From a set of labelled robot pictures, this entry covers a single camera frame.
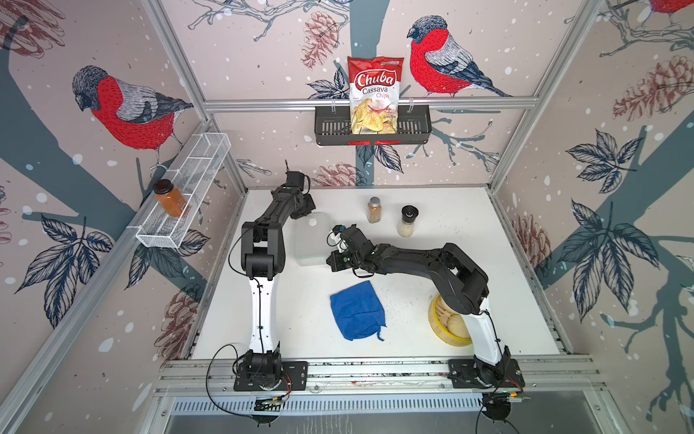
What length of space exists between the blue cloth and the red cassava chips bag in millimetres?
572

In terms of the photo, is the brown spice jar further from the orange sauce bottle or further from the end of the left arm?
the orange sauce bottle

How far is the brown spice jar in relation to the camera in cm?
106

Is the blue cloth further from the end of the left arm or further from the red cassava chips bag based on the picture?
the red cassava chips bag

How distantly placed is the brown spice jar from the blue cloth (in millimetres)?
268

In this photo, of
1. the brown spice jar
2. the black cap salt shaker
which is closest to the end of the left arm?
the brown spice jar

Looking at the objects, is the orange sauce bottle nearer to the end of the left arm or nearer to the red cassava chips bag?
the end of the left arm

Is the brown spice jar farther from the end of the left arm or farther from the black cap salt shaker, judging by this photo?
the end of the left arm

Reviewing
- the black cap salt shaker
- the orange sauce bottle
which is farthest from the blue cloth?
the orange sauce bottle

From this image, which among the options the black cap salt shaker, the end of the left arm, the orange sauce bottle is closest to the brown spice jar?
the black cap salt shaker

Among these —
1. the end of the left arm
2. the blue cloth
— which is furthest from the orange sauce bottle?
the blue cloth

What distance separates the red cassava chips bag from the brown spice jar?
0.99 ft

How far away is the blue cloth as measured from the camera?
830 millimetres

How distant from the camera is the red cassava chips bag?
0.86 metres

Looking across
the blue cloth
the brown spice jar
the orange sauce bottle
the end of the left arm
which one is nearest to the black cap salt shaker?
the brown spice jar
